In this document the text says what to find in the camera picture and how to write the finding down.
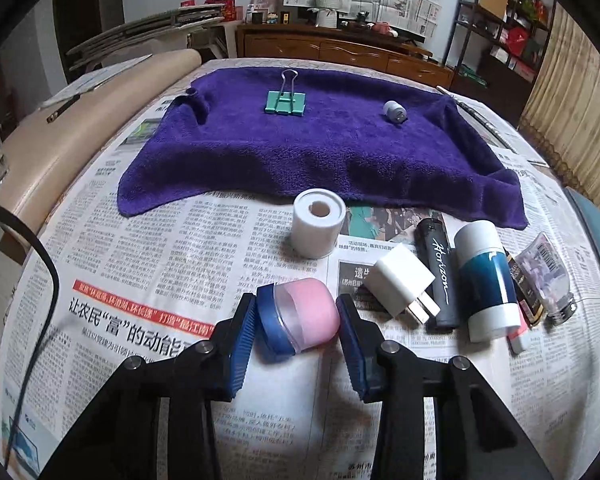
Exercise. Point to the clear plastic bottle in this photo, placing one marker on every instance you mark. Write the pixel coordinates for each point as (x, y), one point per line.
(547, 272)

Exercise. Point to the newspaper table cover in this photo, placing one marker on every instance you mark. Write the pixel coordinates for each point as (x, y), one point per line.
(170, 255)

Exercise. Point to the beige curtain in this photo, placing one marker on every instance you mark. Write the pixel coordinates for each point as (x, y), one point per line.
(575, 90)

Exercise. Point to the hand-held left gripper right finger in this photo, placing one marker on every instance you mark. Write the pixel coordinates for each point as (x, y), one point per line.
(352, 347)

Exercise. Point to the pink jar with blue lid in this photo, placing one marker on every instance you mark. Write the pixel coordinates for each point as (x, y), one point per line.
(305, 310)

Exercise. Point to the blue and white bottle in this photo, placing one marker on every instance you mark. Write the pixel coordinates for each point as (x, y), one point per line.
(485, 280)

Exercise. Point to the brown and black tube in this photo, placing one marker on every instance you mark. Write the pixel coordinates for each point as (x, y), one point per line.
(527, 300)

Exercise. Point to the small grey cylinder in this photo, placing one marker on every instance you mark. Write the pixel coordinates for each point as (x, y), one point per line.
(395, 111)

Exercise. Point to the pink tube with white cap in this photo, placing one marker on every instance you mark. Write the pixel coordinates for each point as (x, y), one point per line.
(517, 337)

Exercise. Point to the beige cushion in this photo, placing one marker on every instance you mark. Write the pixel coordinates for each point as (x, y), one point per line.
(65, 160)

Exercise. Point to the black pen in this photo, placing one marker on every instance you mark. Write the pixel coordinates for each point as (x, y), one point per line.
(62, 109)

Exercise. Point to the white paper sheet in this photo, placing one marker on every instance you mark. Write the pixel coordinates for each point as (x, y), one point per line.
(100, 80)

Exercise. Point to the white tape roll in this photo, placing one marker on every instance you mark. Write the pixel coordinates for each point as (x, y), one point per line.
(316, 230)

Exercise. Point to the green binder clip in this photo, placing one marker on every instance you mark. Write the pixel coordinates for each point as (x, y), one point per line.
(285, 102)

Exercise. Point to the red bag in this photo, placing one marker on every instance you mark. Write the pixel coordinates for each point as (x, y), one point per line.
(517, 40)

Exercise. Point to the dark wooden door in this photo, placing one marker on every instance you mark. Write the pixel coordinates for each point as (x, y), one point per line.
(72, 20)

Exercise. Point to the purple towel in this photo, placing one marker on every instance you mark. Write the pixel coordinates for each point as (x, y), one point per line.
(320, 160)

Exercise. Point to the blue chair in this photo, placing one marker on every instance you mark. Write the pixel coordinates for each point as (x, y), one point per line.
(597, 225)

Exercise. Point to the dark metal shelf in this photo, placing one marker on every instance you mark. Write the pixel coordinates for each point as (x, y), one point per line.
(495, 67)

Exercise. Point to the white pot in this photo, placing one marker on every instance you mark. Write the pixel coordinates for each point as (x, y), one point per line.
(327, 12)

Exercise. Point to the white charger plug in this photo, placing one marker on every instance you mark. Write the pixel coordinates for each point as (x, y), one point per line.
(397, 277)

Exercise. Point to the stack of folded boards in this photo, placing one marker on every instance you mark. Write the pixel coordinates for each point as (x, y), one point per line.
(135, 32)

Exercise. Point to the wooden cabinet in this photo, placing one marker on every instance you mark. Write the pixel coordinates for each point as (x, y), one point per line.
(330, 50)

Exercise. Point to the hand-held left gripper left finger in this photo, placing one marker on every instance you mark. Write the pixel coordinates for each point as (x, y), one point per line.
(242, 345)

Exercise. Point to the black Horizon tube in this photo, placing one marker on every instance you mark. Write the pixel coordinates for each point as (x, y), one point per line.
(437, 280)

